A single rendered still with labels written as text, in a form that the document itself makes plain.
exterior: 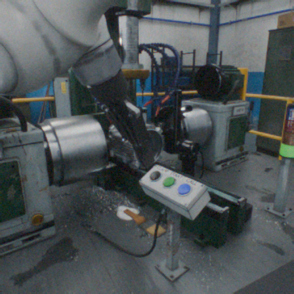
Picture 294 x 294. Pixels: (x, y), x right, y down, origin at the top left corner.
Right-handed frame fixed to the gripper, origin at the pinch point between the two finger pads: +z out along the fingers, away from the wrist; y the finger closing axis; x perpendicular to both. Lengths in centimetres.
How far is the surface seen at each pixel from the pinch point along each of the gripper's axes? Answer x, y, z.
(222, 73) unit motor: -79, 36, 23
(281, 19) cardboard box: -380, 149, 99
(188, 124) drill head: -43, 32, 29
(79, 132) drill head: 1.4, 34.5, 0.7
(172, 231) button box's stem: 5.9, -5.7, 20.2
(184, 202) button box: 2.7, -12.0, 8.1
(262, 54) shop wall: -541, 277, 228
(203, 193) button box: -1.9, -13.4, 9.4
